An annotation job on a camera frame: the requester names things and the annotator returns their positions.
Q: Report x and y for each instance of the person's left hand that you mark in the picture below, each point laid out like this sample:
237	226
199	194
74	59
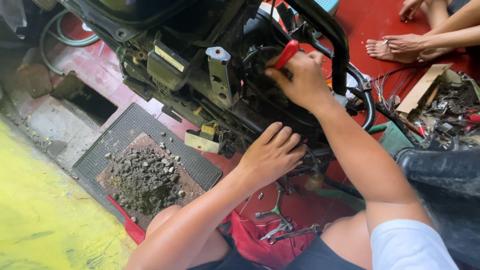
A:
268	161

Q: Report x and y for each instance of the person's right hand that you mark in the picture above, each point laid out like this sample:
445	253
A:
305	84

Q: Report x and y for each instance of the Y-shaped socket wrench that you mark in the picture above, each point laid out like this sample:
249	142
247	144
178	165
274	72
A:
276	208

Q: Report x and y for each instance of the amber bulb cover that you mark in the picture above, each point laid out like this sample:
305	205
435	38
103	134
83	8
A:
314	182

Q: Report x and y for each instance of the metal pliers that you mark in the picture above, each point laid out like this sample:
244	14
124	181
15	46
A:
279	229

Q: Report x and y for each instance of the cream and yellow relay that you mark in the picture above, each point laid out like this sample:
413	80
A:
200	141

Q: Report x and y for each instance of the steel spanner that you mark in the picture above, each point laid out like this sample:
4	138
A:
292	234

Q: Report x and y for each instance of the light blue plastic stool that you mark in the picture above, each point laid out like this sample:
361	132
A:
328	4

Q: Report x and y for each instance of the red cloth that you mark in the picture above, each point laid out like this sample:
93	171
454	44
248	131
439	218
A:
258	251

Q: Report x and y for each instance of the green metal stand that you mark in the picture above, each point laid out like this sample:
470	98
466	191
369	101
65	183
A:
392	138

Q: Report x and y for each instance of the pile of grey gravel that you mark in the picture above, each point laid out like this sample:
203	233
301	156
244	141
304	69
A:
144	180

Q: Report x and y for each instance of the black box with yellow label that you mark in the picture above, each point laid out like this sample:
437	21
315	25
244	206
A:
165	69

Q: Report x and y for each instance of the dirty black motorcycle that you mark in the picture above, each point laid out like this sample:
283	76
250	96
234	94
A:
180	22

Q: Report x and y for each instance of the black rubber mat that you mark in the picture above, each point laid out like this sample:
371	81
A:
127	123

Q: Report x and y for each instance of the carton of tools and parts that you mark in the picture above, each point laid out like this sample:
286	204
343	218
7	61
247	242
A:
450	108

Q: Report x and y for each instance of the white shirt sleeve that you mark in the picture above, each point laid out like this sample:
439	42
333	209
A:
408	247

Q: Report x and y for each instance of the black plastic fender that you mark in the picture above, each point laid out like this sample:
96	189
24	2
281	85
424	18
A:
446	183

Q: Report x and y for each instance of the grey stone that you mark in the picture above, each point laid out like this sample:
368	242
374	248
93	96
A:
33	80

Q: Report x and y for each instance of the grey metal bracket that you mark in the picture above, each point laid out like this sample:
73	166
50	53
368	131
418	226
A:
221	71

